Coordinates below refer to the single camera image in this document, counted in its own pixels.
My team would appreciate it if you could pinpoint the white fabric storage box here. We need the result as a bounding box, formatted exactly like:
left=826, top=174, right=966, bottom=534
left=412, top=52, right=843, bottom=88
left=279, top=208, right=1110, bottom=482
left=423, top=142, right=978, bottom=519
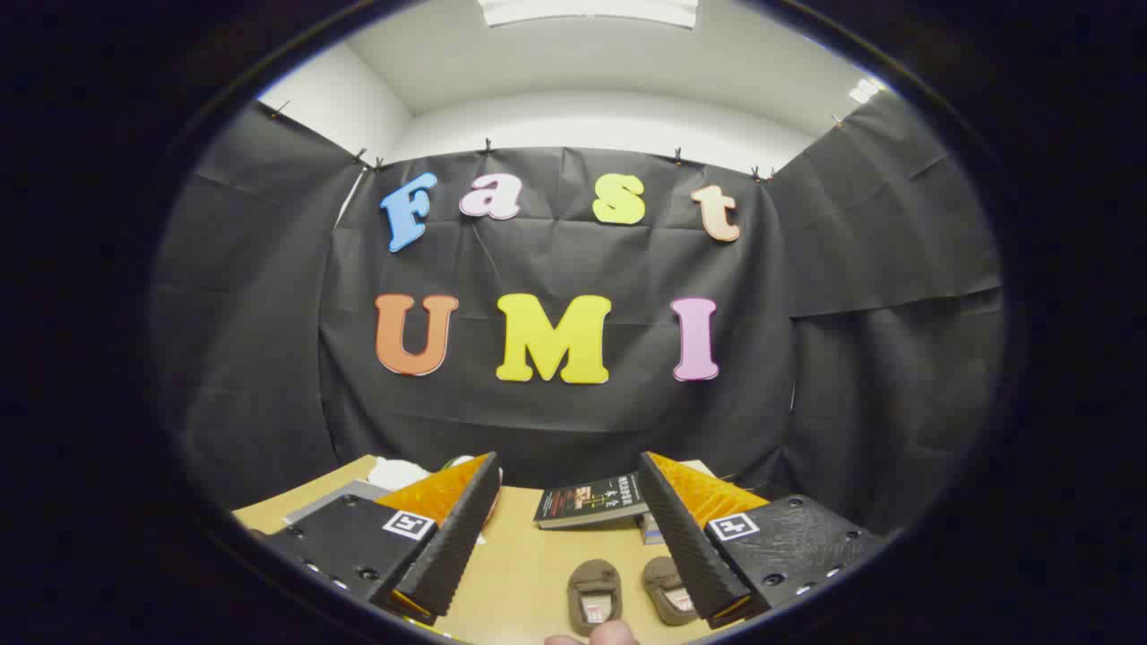
left=285, top=479, right=392, bottom=526

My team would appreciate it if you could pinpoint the brown fuzzy slipper shoe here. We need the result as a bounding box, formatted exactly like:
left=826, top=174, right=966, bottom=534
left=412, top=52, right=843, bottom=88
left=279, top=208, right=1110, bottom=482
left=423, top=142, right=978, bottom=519
left=642, top=555, right=702, bottom=626
left=567, top=559, right=624, bottom=637

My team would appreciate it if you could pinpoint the black cover book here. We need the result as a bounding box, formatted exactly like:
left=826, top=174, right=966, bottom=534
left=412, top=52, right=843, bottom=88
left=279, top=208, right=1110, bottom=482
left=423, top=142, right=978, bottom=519
left=534, top=472, right=651, bottom=531

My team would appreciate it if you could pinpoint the long ceiling light panel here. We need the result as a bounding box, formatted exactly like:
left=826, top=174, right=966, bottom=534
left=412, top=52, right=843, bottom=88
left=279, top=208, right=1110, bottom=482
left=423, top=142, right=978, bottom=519
left=478, top=0, right=698, bottom=30

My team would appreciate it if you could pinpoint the white plush toy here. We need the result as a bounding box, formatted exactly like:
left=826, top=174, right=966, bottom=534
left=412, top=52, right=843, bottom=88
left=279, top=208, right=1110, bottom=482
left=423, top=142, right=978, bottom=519
left=367, top=457, right=432, bottom=492

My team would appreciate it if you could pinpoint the watermelon slice plush toy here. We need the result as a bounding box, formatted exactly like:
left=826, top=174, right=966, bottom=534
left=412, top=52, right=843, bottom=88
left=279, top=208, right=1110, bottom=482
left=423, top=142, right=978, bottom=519
left=443, top=454, right=504, bottom=529

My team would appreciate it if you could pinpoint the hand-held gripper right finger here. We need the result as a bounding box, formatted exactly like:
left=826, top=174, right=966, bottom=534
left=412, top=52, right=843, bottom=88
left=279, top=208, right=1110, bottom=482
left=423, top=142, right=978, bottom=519
left=637, top=451, right=889, bottom=631

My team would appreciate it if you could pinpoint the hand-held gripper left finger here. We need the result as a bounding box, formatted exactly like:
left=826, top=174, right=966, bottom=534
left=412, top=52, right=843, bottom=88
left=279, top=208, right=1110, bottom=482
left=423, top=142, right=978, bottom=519
left=260, top=451, right=503, bottom=626

